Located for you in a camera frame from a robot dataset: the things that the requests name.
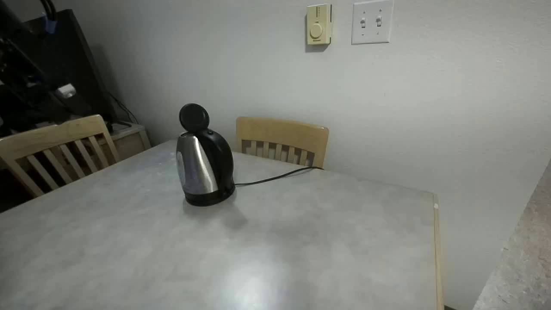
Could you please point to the stainless steel electric kettle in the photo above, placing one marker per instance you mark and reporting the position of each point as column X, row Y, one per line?
column 204, row 165

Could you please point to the blue tag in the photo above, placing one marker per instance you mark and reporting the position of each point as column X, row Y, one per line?
column 51, row 24

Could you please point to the small wooden side table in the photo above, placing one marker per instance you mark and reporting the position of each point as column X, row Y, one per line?
column 131, row 138

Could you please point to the grey speckled countertop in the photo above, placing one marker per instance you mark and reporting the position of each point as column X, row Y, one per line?
column 526, row 258

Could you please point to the white label tag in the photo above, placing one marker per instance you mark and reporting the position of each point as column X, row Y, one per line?
column 66, row 90

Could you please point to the wooden chair with long slats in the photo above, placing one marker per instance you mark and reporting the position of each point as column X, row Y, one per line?
column 52, row 136

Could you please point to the black shelving unit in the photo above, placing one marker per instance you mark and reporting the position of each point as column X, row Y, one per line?
column 35, row 69

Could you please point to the wooden chair backrest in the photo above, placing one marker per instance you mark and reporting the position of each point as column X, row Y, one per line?
column 281, row 133

